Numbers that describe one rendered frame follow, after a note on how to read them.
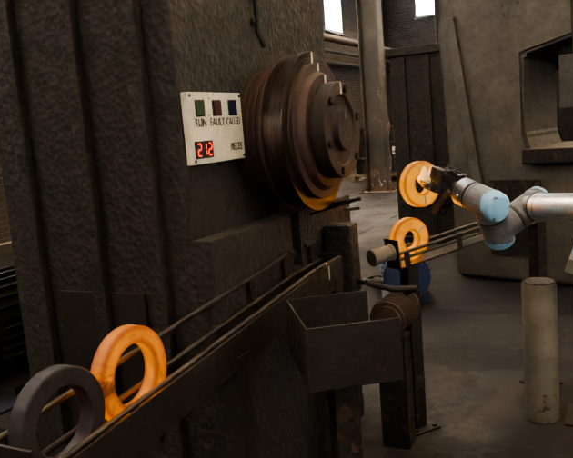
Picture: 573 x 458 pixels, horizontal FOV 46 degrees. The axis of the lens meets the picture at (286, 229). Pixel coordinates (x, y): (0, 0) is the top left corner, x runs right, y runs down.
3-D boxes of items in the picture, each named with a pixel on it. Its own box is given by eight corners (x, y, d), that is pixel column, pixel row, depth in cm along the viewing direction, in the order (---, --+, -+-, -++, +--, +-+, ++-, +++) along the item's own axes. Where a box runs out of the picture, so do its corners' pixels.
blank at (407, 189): (396, 166, 229) (402, 165, 226) (430, 157, 236) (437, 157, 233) (402, 211, 231) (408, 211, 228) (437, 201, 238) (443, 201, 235)
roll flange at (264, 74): (236, 222, 192) (221, 53, 185) (306, 201, 233) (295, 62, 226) (268, 222, 187) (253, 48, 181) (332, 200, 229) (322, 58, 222)
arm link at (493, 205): (493, 231, 203) (485, 206, 198) (465, 216, 213) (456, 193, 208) (516, 212, 205) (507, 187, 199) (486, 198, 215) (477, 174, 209)
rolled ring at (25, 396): (93, 348, 119) (79, 346, 120) (9, 401, 103) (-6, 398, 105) (115, 440, 124) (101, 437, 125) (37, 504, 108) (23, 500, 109)
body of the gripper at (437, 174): (447, 164, 224) (472, 174, 215) (443, 188, 228) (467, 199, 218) (428, 165, 221) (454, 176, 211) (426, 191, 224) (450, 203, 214)
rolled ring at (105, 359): (143, 439, 131) (130, 436, 133) (177, 353, 141) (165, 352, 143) (87, 399, 118) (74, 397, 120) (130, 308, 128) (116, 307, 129)
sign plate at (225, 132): (186, 165, 168) (179, 92, 165) (239, 158, 191) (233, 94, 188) (195, 165, 167) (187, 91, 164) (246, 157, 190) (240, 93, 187)
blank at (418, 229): (404, 269, 243) (409, 270, 241) (381, 238, 237) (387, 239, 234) (429, 239, 248) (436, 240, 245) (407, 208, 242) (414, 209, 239)
